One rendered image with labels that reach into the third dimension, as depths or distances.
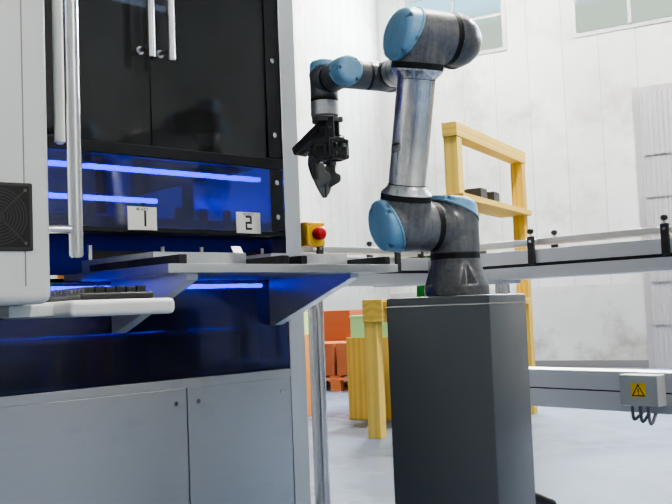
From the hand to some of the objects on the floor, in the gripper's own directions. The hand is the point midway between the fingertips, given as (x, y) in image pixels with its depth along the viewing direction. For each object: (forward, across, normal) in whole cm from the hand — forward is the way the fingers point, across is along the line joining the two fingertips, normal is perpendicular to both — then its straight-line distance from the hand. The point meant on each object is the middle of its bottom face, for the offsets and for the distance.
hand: (322, 193), depth 245 cm
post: (+108, +9, +27) cm, 112 cm away
